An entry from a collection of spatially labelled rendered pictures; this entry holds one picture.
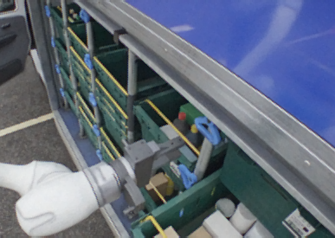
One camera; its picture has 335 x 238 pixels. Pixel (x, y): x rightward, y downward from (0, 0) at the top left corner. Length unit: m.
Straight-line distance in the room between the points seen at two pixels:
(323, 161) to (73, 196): 0.42
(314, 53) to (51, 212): 0.49
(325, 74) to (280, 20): 0.08
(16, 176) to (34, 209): 0.17
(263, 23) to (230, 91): 0.11
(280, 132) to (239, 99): 0.08
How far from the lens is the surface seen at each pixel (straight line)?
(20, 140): 3.52
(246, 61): 0.37
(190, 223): 1.05
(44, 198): 0.52
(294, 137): 0.36
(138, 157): 0.53
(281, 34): 0.34
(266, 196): 0.71
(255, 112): 0.38
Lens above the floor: 2.41
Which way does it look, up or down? 43 degrees down
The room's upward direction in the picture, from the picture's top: 9 degrees clockwise
